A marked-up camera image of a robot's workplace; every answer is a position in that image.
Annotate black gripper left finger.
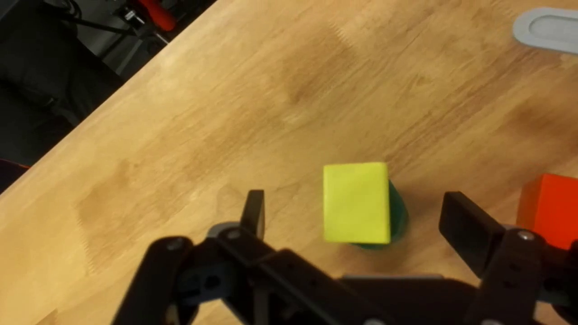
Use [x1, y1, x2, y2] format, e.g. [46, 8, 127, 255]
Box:
[241, 190, 266, 239]

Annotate grey measuring cup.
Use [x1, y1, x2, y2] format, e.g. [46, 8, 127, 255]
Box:
[512, 8, 578, 55]

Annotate green cylinder block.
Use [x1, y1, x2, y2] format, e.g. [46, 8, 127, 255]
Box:
[335, 176, 407, 248]

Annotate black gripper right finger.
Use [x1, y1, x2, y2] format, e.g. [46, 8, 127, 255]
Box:
[439, 192, 506, 279]

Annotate red cube block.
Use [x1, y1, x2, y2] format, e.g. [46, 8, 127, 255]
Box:
[517, 174, 578, 250]

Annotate yellow cube block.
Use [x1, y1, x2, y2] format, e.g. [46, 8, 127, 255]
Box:
[324, 163, 392, 244]

